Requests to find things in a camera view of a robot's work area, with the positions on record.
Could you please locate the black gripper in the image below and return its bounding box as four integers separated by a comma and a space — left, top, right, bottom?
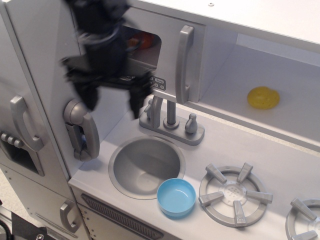
61, 32, 152, 119

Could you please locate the white toy microwave door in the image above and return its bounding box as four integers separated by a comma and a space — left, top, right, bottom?
122, 6, 206, 102

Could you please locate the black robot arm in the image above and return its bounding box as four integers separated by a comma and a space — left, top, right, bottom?
61, 0, 152, 119

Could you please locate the orange toy food in microwave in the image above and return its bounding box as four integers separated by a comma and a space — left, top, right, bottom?
127, 31, 155, 50

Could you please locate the silver toy telephone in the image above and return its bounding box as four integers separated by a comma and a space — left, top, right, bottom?
63, 99, 100, 162

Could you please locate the round silver sink basin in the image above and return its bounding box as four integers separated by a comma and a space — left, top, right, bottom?
108, 136, 186, 200

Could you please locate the silver toy faucet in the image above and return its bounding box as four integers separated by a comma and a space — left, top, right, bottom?
139, 96, 205, 146

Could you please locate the grey ice dispenser panel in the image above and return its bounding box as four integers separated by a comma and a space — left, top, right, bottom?
0, 130, 45, 177

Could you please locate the grey oven vent panel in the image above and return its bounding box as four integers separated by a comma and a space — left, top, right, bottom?
81, 194, 164, 240

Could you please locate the light blue plastic bowl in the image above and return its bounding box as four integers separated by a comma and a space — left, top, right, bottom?
156, 178, 197, 219

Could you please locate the white toy kitchen unit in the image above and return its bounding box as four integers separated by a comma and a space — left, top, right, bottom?
0, 0, 320, 240

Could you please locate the yellow toy lemon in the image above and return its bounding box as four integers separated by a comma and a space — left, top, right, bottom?
247, 86, 280, 110

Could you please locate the silver stove burner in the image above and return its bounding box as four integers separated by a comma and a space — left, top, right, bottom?
285, 198, 320, 240
198, 163, 273, 228

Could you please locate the silver fridge door handle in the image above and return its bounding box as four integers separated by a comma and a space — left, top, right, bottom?
10, 95, 44, 152

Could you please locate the silver lower door handle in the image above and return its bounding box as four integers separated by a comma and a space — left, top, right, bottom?
59, 201, 79, 234

